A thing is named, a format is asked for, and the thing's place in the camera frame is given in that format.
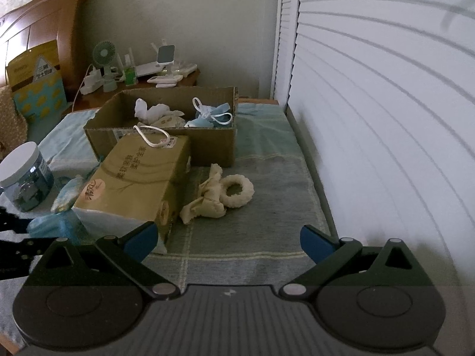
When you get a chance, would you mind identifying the stack of blue face masks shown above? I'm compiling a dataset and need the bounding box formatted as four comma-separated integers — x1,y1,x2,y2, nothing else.
184,97,234,128

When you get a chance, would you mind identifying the white power strip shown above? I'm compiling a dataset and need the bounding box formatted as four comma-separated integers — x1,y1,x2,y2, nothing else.
80,67,107,95

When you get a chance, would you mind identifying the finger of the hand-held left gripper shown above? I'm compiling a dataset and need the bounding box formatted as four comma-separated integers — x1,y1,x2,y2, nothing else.
0,208,30,233
0,236,49,264

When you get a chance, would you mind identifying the small green desk fan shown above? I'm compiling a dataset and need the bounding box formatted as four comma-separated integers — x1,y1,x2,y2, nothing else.
92,41,117,75

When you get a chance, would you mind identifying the wooden nightstand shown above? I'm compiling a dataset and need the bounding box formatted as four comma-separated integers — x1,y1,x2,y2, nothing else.
61,69,201,114

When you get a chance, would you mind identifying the beige drawstring pouch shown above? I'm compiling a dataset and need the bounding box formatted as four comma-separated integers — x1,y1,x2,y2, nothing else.
150,110,186,128

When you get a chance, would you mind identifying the white power cable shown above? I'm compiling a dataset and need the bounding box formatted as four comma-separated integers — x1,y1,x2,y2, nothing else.
72,63,94,112

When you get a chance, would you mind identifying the checked bed mat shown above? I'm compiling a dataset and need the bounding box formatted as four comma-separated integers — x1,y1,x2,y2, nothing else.
0,148,337,345

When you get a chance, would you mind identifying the white sock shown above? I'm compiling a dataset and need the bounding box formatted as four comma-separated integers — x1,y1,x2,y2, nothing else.
134,98,171,124

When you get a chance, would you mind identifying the brown patterned cloth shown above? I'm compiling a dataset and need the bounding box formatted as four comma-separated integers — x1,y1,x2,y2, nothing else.
0,85,30,164

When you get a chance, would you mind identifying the green bottle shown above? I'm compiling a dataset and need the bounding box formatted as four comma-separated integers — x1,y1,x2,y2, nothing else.
124,53,137,85

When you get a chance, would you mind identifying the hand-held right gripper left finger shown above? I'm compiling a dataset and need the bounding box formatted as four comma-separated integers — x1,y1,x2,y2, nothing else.
29,221,182,301

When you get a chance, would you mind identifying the tan tissue pack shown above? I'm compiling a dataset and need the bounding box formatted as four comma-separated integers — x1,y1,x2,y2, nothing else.
72,133,193,247

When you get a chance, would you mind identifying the white screen device on stand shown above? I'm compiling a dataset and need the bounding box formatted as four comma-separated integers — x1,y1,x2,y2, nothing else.
156,44,176,71

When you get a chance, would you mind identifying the clear jar with white lid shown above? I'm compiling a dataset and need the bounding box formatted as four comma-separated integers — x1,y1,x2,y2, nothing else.
0,143,55,213

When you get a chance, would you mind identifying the wooden headboard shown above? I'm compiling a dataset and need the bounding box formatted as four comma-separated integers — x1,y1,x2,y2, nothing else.
0,0,92,93

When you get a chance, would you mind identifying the white cord with beads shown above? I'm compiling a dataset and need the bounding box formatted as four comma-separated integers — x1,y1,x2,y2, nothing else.
133,125,175,148

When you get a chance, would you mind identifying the white and blue patterned sachet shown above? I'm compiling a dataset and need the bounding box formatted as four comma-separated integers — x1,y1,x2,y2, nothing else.
50,174,92,214

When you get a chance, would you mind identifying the yellow and blue bag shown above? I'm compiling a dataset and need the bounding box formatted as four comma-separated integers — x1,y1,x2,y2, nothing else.
5,39,68,121

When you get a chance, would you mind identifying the white louvered wardrobe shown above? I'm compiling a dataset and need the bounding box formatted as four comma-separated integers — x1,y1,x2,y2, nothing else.
269,0,475,305

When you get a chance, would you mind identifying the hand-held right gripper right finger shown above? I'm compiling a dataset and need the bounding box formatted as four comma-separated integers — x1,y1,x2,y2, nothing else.
278,224,424,299

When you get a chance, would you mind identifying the white remote control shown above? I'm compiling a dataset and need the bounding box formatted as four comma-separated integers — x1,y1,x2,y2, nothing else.
146,75,183,89

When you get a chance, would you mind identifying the cream fluffy scrunchie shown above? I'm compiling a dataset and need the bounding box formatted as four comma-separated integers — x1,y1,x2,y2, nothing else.
219,174,255,209

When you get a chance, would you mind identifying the beige cloth bow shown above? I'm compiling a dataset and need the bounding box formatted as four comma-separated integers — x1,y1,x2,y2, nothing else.
180,163,228,225

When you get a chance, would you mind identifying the brown cardboard box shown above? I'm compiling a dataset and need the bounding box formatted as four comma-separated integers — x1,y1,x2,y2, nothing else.
83,86,239,168

